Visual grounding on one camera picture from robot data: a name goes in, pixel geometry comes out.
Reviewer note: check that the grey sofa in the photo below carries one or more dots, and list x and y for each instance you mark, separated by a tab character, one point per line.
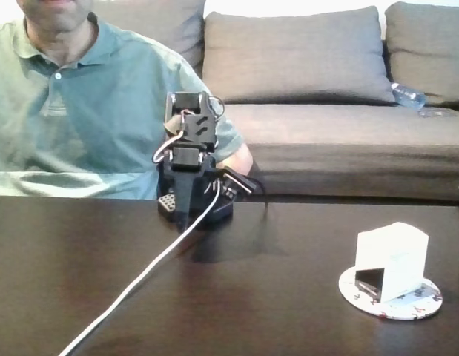
307	155

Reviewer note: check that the person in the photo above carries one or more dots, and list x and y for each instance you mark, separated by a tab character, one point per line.
84	111

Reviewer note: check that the white servo box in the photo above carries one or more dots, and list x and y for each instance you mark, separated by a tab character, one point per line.
403	267

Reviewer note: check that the round patterned white coaster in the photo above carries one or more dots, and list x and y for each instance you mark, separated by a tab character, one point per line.
411	308

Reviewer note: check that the clear plastic bottle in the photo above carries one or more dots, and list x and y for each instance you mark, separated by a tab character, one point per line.
411	97

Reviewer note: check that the grey sofa cushion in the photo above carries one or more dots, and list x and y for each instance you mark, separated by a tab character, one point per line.
429	48
158	26
288	52

